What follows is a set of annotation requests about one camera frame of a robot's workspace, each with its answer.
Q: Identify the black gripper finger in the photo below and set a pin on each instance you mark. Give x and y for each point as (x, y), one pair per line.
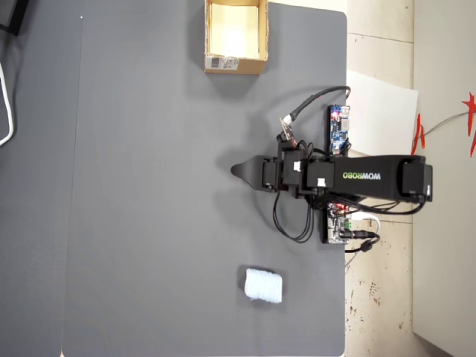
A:
(253, 178)
(253, 166)

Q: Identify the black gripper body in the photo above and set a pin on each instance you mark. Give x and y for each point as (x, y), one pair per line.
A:
(271, 173)

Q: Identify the light blue foam block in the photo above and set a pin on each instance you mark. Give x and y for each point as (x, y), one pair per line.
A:
(263, 285)

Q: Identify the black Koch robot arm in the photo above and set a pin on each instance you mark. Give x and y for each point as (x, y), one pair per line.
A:
(364, 178)

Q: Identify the open cardboard box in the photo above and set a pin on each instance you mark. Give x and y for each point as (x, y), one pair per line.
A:
(238, 67)

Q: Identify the blue circuit board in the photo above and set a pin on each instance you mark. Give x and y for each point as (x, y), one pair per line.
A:
(336, 130)

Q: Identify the circuit board with green terminal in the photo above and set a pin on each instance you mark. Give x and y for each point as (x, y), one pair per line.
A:
(334, 227)

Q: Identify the white paper sheet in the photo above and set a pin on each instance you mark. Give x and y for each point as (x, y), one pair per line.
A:
(383, 119)

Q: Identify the black angular object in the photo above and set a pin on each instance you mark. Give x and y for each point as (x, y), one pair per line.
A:
(9, 16)

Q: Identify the small wrist camera board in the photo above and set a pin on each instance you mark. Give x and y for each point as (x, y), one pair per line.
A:
(288, 132)

